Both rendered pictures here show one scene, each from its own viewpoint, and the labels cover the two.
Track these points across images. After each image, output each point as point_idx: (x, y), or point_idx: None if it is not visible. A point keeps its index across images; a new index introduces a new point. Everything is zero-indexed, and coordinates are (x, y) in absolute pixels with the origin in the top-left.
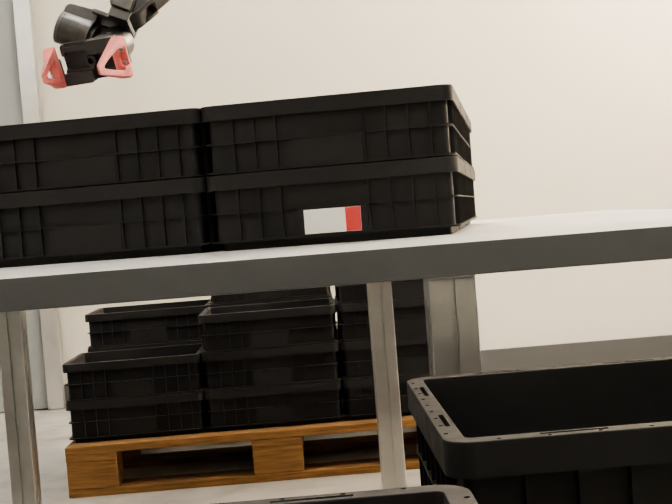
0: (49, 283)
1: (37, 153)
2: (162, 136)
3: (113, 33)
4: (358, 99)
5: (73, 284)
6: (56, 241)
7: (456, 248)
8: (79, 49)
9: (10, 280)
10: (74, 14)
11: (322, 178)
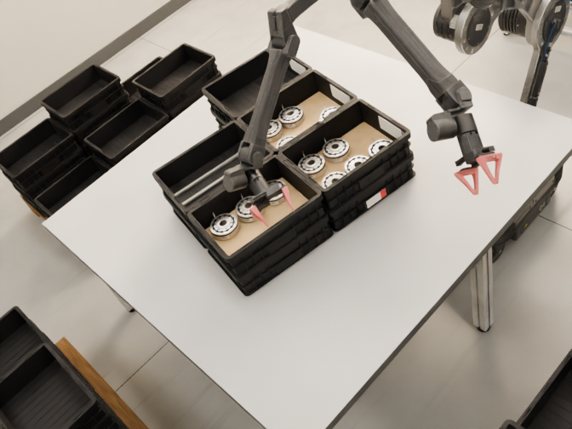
0: (411, 332)
1: (260, 246)
2: (309, 209)
3: (259, 175)
4: (381, 155)
5: (417, 326)
6: (277, 269)
7: (500, 231)
8: (261, 197)
9: (402, 341)
10: (235, 176)
11: (372, 188)
